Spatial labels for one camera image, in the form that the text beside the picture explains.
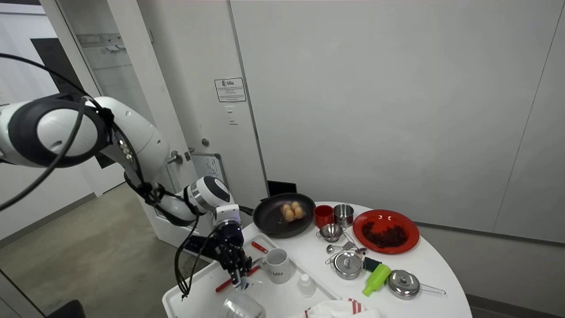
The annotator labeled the white plastic tray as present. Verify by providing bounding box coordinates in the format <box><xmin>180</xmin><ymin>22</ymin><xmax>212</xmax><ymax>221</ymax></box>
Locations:
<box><xmin>160</xmin><ymin>234</ymin><xmax>355</xmax><ymax>318</ymax></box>

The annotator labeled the white red-striped towel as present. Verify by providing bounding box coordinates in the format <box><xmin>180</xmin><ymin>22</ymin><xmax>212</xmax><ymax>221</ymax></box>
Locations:
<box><xmin>302</xmin><ymin>297</ymin><xmax>385</xmax><ymax>318</ymax></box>

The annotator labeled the small white bottle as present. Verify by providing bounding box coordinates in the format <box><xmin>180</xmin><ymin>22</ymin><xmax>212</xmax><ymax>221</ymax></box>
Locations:
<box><xmin>295</xmin><ymin>272</ymin><xmax>318</xmax><ymax>297</ymax></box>

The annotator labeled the white wall sign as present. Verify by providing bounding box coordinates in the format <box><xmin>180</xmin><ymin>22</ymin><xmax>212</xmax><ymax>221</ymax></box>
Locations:
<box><xmin>212</xmin><ymin>76</ymin><xmax>247</xmax><ymax>105</ymax></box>

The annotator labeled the red cup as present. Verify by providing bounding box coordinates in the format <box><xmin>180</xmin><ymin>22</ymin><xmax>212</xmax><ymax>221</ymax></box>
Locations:
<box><xmin>312</xmin><ymin>204</ymin><xmax>337</xmax><ymax>230</ymax></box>

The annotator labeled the black frying pan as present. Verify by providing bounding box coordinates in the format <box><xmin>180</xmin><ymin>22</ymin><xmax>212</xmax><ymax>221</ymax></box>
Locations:
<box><xmin>236</xmin><ymin>191</ymin><xmax>316</xmax><ymax>241</ymax></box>

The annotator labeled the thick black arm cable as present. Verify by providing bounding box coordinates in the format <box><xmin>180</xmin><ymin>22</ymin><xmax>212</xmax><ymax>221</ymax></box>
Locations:
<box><xmin>0</xmin><ymin>52</ymin><xmax>120</xmax><ymax>212</ymax></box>

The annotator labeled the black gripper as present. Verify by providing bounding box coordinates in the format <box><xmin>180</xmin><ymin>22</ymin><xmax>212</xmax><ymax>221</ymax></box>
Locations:
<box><xmin>210</xmin><ymin>221</ymin><xmax>256</xmax><ymax>288</ymax></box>

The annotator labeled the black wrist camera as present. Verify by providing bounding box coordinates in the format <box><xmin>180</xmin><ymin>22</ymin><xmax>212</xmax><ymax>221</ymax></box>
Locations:
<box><xmin>185</xmin><ymin>234</ymin><xmax>220</xmax><ymax>257</ymax></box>

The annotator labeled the steel pot with lid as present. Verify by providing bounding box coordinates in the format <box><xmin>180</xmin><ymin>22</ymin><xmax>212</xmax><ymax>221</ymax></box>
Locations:
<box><xmin>328</xmin><ymin>249</ymin><xmax>367</xmax><ymax>281</ymax></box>

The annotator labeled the red plate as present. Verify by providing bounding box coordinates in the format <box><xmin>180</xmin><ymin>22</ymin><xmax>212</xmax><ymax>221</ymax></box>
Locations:
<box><xmin>351</xmin><ymin>209</ymin><xmax>422</xmax><ymax>257</ymax></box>

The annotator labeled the small steel bowl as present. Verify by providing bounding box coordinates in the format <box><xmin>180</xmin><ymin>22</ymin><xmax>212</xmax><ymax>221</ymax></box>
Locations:
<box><xmin>318</xmin><ymin>221</ymin><xmax>344</xmax><ymax>244</ymax></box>

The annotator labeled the green bottle black cap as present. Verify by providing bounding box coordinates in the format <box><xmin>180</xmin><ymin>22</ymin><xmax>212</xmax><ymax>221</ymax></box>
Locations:
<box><xmin>360</xmin><ymin>257</ymin><xmax>392</xmax><ymax>299</ymax></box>

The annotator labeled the metal door handle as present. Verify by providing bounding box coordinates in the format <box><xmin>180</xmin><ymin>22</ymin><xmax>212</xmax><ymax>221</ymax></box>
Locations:
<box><xmin>166</xmin><ymin>151</ymin><xmax>192</xmax><ymax>166</ymax></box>

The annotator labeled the black wall box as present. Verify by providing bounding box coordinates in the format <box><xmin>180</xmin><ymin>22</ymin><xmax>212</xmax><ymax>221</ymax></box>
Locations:
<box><xmin>266</xmin><ymin>181</ymin><xmax>298</xmax><ymax>200</ymax></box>

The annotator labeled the steel cup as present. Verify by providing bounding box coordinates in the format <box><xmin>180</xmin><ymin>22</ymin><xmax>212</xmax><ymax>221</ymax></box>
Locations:
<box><xmin>332</xmin><ymin>204</ymin><xmax>355</xmax><ymax>228</ymax></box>

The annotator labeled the orange-handled spoon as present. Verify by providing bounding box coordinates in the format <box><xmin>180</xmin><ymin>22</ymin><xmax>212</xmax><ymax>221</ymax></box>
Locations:
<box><xmin>249</xmin><ymin>239</ymin><xmax>270</xmax><ymax>257</ymax></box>

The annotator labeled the small steel spoon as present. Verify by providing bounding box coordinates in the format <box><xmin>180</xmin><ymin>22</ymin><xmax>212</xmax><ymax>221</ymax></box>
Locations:
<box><xmin>325</xmin><ymin>239</ymin><xmax>360</xmax><ymax>257</ymax></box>

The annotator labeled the white mug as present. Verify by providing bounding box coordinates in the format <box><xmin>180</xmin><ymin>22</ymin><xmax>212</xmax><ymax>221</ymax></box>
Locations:
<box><xmin>257</xmin><ymin>246</ymin><xmax>295</xmax><ymax>285</ymax></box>

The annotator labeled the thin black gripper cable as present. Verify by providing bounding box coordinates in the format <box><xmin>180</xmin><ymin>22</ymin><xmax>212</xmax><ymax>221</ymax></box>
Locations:
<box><xmin>173</xmin><ymin>214</ymin><xmax>205</xmax><ymax>299</ymax></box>

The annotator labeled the dark food pile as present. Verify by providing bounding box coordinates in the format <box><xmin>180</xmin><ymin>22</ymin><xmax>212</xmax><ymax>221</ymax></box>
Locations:
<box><xmin>360</xmin><ymin>219</ymin><xmax>409</xmax><ymax>249</ymax></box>

